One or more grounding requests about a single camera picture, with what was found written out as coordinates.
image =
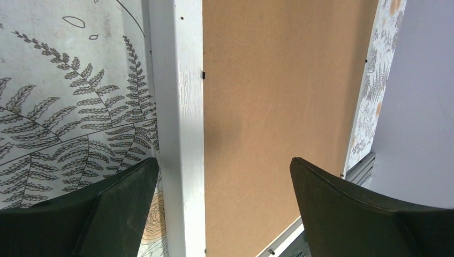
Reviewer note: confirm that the brown cardboard backing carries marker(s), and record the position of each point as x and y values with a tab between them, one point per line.
282	81

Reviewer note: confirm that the floral tablecloth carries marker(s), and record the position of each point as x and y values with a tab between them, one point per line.
78	100

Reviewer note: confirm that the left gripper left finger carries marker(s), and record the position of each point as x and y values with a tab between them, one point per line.
106	218

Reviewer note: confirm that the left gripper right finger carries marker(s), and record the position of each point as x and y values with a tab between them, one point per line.
343	219

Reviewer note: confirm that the white picture frame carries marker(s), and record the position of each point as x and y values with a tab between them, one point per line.
179	75

